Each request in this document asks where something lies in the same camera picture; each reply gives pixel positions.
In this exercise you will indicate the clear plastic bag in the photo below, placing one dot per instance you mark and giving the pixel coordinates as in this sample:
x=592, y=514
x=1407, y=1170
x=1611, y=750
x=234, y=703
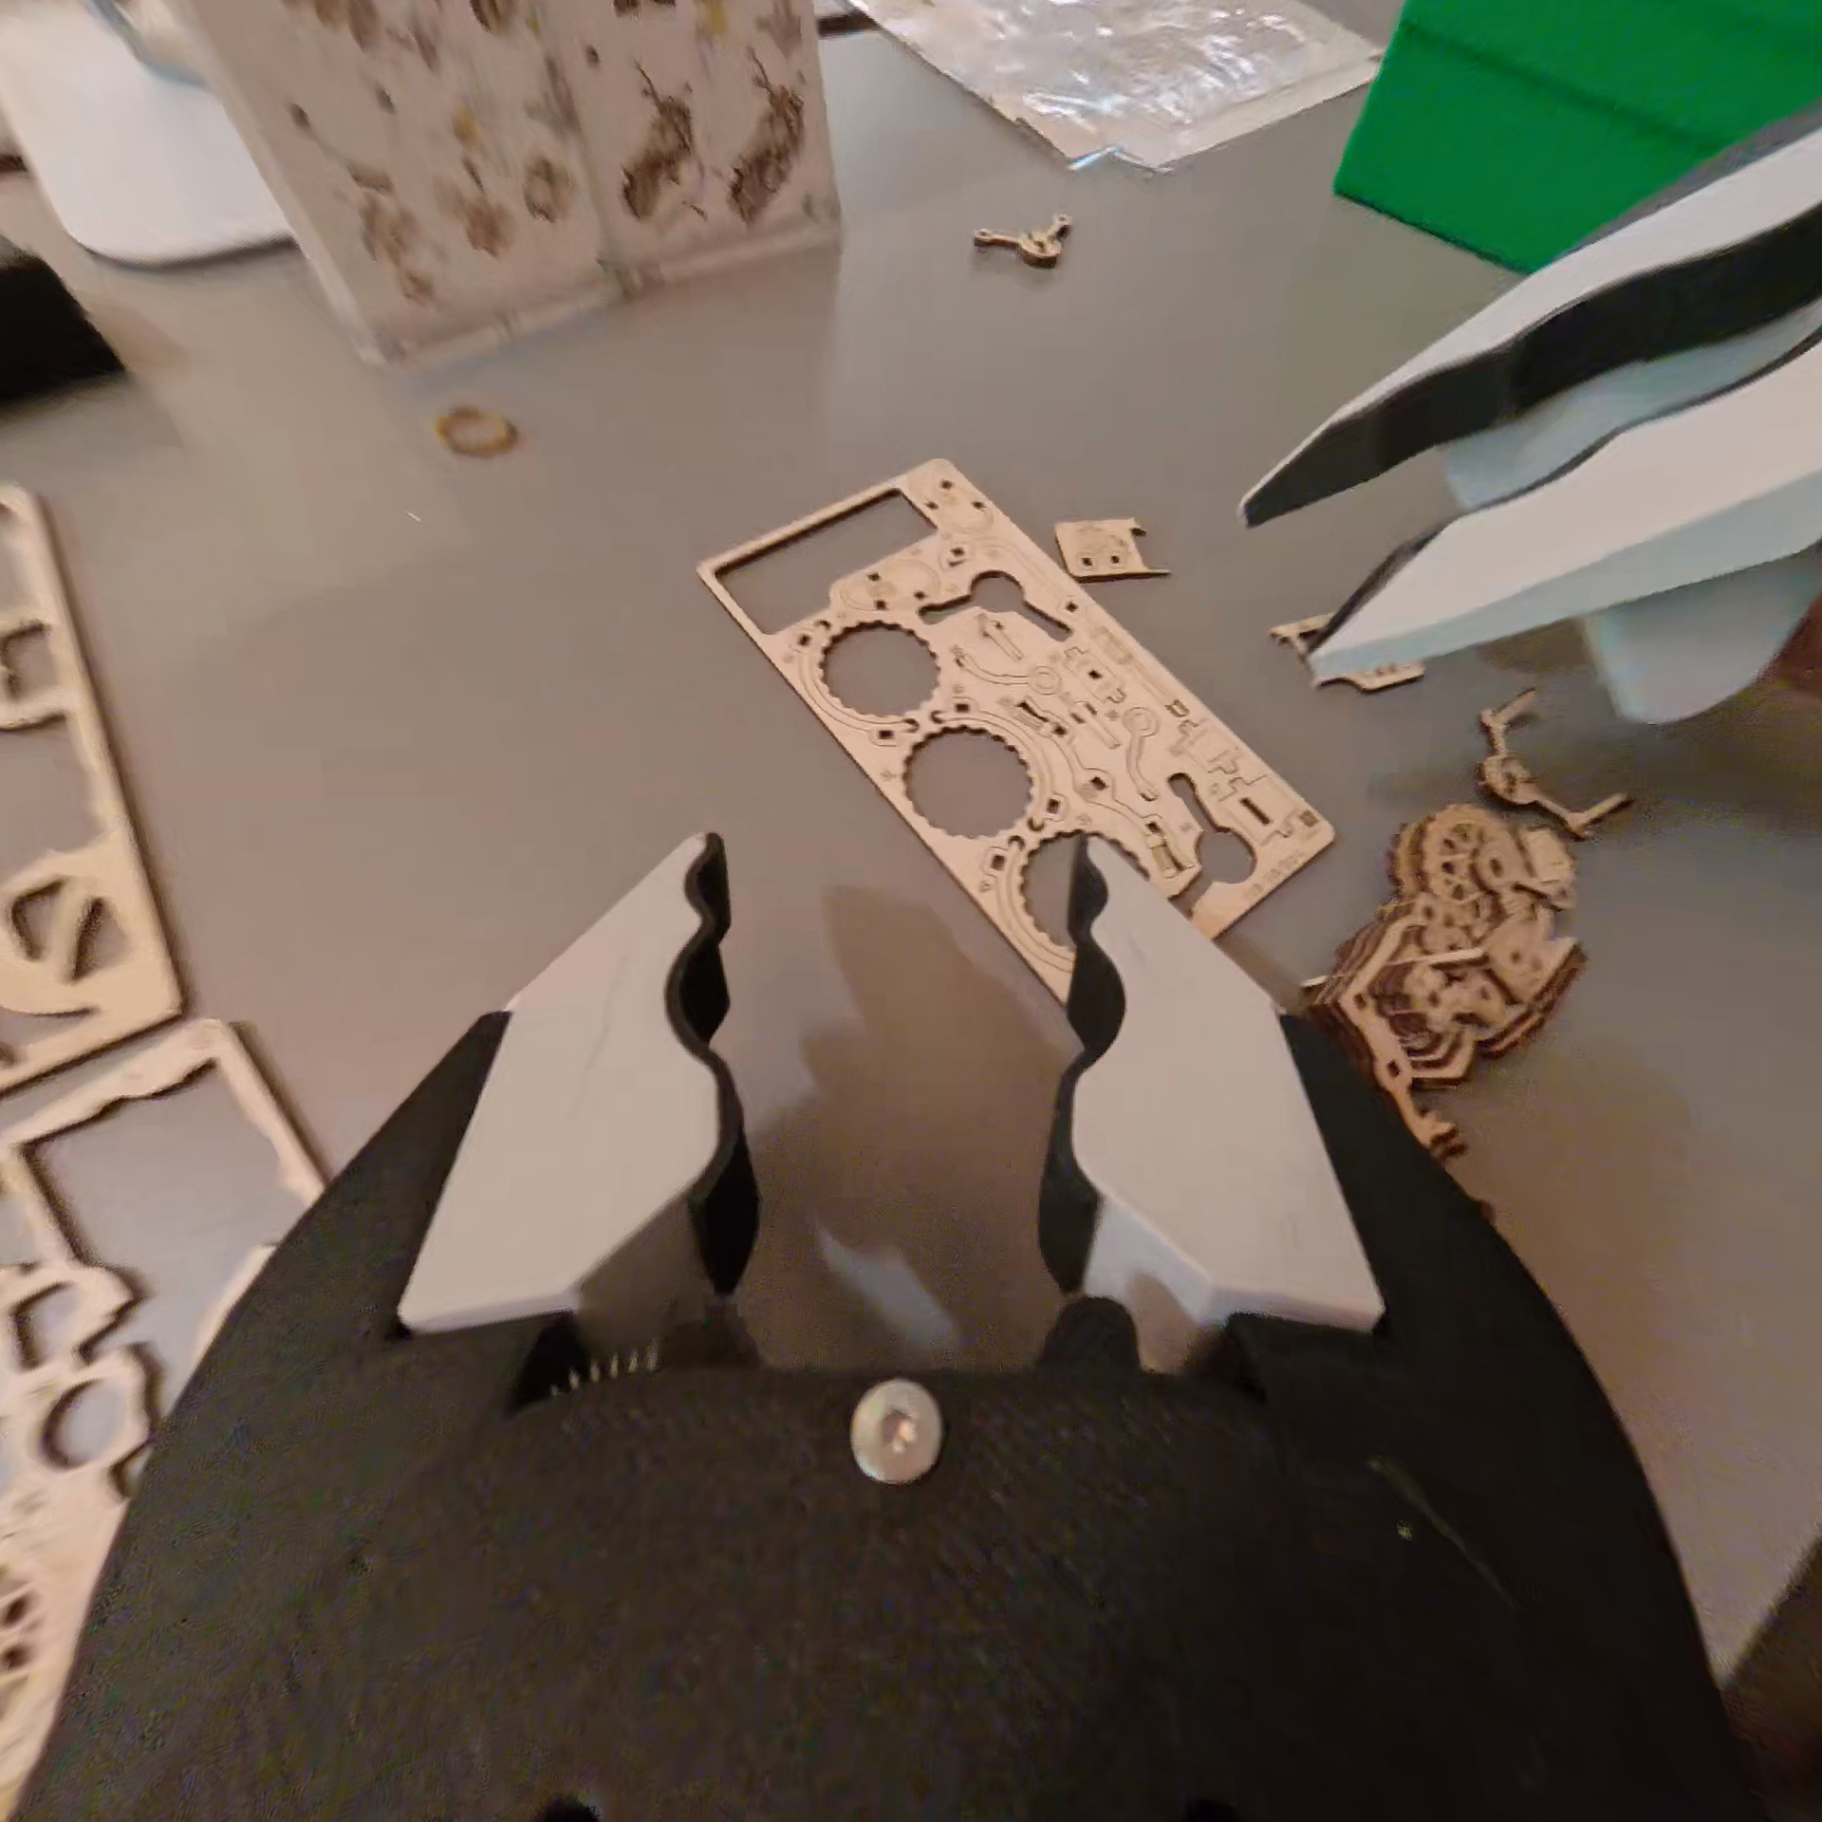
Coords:
x=1140, y=73

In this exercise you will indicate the grey desk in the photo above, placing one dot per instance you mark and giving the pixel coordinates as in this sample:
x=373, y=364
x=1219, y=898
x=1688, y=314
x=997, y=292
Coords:
x=428, y=683

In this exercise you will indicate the wooden sheet with curvy cutouts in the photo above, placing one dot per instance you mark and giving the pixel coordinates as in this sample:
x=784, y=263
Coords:
x=290, y=1140

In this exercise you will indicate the notched wooden piece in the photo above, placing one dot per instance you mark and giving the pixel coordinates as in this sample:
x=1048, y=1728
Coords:
x=1302, y=633

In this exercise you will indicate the wooden sheet with round holes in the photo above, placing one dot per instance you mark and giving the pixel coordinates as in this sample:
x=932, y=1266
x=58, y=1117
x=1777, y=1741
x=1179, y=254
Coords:
x=1082, y=683

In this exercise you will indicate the long wooden sheet with cutouts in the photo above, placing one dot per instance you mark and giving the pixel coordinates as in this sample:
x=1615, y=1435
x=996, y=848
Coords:
x=122, y=912

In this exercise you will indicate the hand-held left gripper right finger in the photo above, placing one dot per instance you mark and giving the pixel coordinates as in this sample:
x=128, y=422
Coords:
x=1211, y=1140

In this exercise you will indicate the black pad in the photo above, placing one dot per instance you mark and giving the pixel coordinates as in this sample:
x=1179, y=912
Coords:
x=51, y=327

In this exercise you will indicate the white rounded stand base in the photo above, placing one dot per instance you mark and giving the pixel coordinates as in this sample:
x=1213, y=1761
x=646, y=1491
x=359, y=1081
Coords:
x=128, y=142

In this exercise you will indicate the wooden motorcycle model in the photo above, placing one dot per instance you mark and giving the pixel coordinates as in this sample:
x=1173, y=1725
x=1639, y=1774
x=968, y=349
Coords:
x=1467, y=953

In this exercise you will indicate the green plastic bin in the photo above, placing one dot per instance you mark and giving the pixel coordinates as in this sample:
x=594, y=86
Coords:
x=1552, y=128

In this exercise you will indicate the key-shaped wooden piece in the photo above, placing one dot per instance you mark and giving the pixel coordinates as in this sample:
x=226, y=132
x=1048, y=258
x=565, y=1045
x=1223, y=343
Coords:
x=1029, y=242

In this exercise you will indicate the square wooden piece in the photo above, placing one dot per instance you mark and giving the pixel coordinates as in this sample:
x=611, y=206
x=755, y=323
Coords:
x=1110, y=549

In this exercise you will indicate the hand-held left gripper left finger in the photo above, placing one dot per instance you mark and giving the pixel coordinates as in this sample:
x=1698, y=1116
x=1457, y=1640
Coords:
x=569, y=1140

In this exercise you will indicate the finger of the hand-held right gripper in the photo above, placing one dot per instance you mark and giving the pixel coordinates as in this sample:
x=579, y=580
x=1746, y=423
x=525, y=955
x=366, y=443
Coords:
x=1607, y=285
x=1607, y=555

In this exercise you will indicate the printed instruction booklet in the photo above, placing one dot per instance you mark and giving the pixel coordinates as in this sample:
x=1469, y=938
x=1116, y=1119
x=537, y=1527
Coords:
x=497, y=157

